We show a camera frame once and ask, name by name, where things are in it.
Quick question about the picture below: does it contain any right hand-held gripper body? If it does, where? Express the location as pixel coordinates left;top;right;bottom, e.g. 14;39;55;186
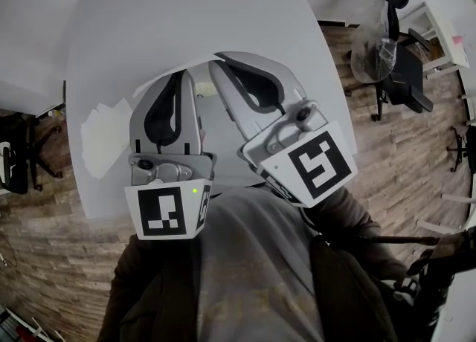
237;100;358;210

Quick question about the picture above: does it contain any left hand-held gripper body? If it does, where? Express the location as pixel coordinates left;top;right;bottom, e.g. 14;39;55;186
124;152;217;241

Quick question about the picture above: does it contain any small white box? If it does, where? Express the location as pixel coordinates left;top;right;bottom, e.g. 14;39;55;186
195;80;217;98

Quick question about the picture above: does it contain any white cloth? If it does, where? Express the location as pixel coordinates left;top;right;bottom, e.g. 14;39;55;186
80;97;135;181

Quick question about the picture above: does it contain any black shoulder bag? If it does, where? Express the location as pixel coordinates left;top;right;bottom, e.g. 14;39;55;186
355;224;476;342

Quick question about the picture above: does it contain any person's right forearm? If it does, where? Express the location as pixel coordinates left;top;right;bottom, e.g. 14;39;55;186
297;184;410;285

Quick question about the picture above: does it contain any person's left forearm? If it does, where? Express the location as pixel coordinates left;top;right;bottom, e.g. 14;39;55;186
97;234;202;342

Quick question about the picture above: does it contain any grey table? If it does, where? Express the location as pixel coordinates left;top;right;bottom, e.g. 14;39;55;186
65;0;358;221

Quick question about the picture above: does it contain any person's torso in grey shirt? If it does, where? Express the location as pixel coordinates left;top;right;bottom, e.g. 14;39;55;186
159;186;395;342

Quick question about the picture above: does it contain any black office chair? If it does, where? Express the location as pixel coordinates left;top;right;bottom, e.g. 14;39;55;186
445;126;476;175
344;0;435;123
0;112;63;196

